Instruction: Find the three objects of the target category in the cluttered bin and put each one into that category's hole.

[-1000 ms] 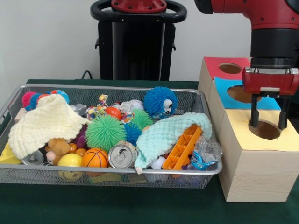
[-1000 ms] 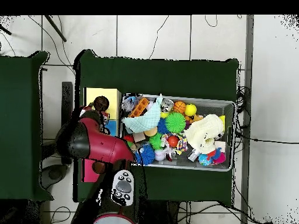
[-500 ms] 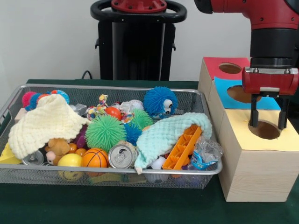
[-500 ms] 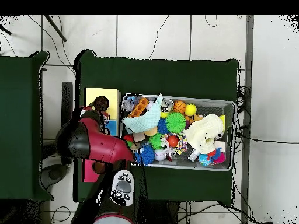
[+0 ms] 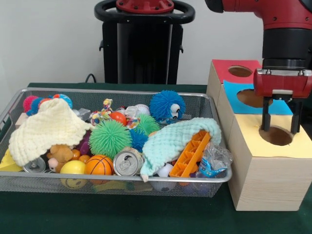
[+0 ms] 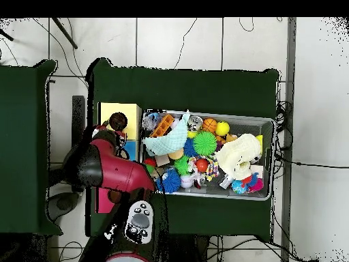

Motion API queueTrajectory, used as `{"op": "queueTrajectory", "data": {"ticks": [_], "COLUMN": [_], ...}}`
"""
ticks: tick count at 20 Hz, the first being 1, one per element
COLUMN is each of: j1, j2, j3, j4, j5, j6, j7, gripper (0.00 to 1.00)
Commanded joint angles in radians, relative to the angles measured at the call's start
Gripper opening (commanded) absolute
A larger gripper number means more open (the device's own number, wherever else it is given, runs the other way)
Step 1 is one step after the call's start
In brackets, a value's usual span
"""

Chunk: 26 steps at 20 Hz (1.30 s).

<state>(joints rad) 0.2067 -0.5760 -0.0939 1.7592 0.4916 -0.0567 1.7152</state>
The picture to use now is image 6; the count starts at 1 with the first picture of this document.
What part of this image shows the black rod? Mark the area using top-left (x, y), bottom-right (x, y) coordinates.
top-left (52, 18), bottom-right (78, 50)

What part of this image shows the black floor cable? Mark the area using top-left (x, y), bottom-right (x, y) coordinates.
top-left (274, 155), bottom-right (349, 169)

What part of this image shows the wooden three-hole box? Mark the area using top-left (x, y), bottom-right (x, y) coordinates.
top-left (97, 102), bottom-right (143, 215)

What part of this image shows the yellow ball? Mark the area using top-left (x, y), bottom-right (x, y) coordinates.
top-left (215, 121), bottom-right (230, 136)

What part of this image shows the round wooden disc toy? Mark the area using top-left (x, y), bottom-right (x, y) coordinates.
top-left (168, 148), bottom-right (185, 162)

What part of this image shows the mint green waffle cloth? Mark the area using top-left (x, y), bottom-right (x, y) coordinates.
top-left (142, 111), bottom-right (192, 158)

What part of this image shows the white colourful spotted cloth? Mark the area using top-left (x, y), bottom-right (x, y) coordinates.
top-left (187, 157), bottom-right (220, 182)

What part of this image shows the green side table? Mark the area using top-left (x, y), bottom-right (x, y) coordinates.
top-left (0, 59), bottom-right (62, 235)

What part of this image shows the large blue spiky ball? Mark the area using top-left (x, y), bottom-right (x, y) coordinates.
top-left (157, 169), bottom-right (182, 194)

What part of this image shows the clear mesh bin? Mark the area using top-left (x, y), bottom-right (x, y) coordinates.
top-left (138, 110), bottom-right (275, 202)

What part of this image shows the cream waffle cloth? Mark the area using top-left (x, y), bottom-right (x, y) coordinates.
top-left (215, 133), bottom-right (262, 181)

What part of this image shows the small orange basketball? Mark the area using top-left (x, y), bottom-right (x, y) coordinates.
top-left (202, 117), bottom-right (218, 134)

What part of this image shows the black panel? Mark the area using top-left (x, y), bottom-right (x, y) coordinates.
top-left (72, 95), bottom-right (86, 193)

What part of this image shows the green spiky ball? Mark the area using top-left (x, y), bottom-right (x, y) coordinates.
top-left (193, 130), bottom-right (218, 156)

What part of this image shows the silver drink can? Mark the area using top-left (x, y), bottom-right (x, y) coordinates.
top-left (187, 115), bottom-right (204, 132)

